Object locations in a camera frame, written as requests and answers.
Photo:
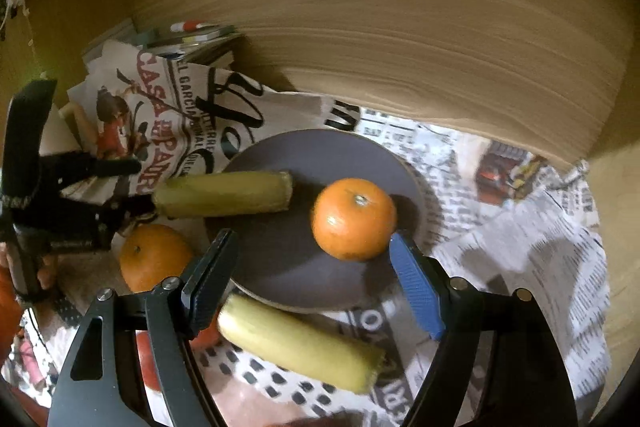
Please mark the red tomato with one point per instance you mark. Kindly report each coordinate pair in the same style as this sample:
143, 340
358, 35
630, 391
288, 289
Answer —
148, 362

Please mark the stack of magazines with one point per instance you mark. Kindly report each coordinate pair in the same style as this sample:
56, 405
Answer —
200, 39

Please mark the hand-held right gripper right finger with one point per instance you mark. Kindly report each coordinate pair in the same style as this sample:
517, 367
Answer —
414, 283

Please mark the corn cob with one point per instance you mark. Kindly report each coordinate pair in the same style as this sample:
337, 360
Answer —
225, 194
295, 342

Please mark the grey round plate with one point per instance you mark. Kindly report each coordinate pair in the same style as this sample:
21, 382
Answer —
280, 257

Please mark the person's left hand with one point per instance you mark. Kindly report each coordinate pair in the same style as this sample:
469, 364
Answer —
46, 272

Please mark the red printed newspaper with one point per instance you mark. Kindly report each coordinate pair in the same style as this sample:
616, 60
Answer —
175, 117

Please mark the orange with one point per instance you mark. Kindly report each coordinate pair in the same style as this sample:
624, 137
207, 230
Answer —
354, 219
152, 257

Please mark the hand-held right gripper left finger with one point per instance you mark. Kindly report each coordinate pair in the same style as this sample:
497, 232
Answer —
209, 283

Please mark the corn cob on newspaper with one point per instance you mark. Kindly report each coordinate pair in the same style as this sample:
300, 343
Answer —
295, 342

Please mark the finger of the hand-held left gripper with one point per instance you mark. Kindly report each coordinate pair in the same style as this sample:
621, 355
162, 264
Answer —
131, 210
117, 167

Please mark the black dotted paper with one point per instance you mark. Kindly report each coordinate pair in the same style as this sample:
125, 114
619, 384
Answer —
260, 382

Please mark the black and white newspaper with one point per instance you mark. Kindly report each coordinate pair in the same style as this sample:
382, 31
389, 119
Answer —
520, 247

